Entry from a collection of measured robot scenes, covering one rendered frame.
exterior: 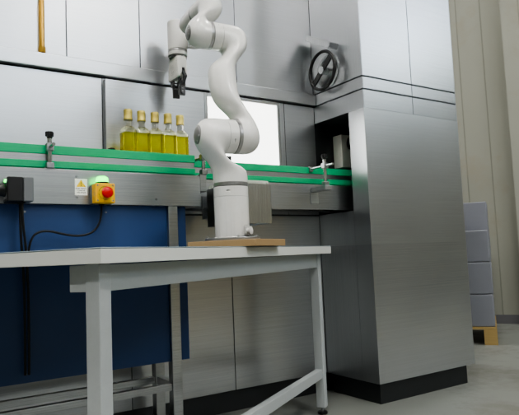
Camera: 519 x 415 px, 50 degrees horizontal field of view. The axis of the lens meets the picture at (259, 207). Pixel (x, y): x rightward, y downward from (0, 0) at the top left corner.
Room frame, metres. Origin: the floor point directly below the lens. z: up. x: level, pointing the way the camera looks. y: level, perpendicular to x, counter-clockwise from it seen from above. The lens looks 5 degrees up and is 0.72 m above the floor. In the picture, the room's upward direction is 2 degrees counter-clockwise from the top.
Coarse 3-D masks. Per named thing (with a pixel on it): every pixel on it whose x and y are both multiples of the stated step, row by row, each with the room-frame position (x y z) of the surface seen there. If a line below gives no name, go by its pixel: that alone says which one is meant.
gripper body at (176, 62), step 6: (174, 60) 2.34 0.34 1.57; (180, 60) 2.33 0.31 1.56; (174, 66) 2.34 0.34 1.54; (180, 66) 2.33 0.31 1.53; (186, 66) 2.34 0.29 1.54; (174, 72) 2.34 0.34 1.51; (180, 72) 2.32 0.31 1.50; (186, 72) 2.34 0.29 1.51; (168, 78) 2.40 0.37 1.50; (174, 78) 2.35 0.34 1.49
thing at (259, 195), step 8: (248, 184) 2.16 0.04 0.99; (256, 184) 2.18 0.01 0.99; (264, 184) 2.20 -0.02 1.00; (208, 192) 2.29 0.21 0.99; (248, 192) 2.16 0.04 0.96; (256, 192) 2.18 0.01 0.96; (264, 192) 2.20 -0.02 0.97; (208, 200) 2.29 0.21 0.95; (256, 200) 2.18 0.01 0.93; (264, 200) 2.20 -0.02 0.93; (208, 208) 2.30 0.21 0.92; (256, 208) 2.18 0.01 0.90; (264, 208) 2.20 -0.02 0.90; (208, 216) 2.30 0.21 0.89; (256, 216) 2.18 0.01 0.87; (264, 216) 2.20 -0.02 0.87; (208, 224) 2.30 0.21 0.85; (256, 224) 2.25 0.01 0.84
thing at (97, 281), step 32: (288, 256) 2.26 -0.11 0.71; (96, 288) 1.24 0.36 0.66; (128, 288) 1.33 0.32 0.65; (320, 288) 2.59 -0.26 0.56; (96, 320) 1.24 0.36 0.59; (320, 320) 2.57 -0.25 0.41; (96, 352) 1.24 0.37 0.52; (320, 352) 2.57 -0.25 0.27; (96, 384) 1.24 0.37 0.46; (320, 384) 2.57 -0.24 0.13
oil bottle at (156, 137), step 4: (152, 128) 2.28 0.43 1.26; (156, 128) 2.29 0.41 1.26; (152, 132) 2.27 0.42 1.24; (156, 132) 2.28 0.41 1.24; (160, 132) 2.29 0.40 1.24; (152, 136) 2.27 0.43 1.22; (156, 136) 2.28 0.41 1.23; (160, 136) 2.29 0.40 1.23; (152, 140) 2.27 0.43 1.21; (156, 140) 2.28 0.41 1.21; (160, 140) 2.29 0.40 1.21; (152, 144) 2.27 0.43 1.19; (156, 144) 2.28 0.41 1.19; (160, 144) 2.29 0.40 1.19; (152, 148) 2.27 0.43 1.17; (156, 148) 2.28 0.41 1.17; (160, 148) 2.29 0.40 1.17; (160, 152) 2.29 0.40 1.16
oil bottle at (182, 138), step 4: (176, 132) 2.35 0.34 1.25; (180, 132) 2.35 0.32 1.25; (184, 132) 2.36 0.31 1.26; (176, 136) 2.34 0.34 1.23; (180, 136) 2.34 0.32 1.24; (184, 136) 2.35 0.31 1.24; (188, 136) 2.37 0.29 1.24; (176, 140) 2.34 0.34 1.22; (180, 140) 2.34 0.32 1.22; (184, 140) 2.35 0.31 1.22; (188, 140) 2.36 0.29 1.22; (180, 144) 2.34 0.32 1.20; (184, 144) 2.35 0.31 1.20; (188, 144) 2.36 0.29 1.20; (180, 148) 2.34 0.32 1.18; (184, 148) 2.35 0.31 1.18; (188, 148) 2.36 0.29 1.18; (180, 152) 2.34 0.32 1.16; (184, 152) 2.35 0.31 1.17; (188, 152) 2.36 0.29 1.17
